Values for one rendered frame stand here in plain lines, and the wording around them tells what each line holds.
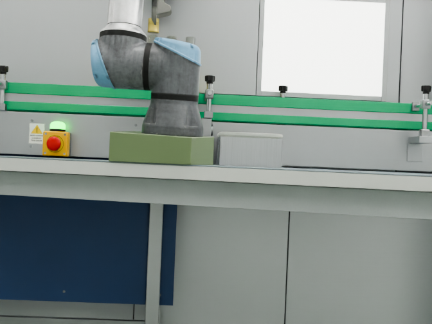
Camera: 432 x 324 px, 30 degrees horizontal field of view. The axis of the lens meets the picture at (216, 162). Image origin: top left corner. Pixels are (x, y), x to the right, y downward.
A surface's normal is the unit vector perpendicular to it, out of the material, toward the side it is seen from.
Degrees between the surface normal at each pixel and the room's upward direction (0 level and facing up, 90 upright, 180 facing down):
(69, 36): 90
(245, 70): 90
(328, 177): 90
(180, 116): 76
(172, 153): 90
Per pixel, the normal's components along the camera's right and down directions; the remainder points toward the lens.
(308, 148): 0.04, 0.00
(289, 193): -0.25, -0.01
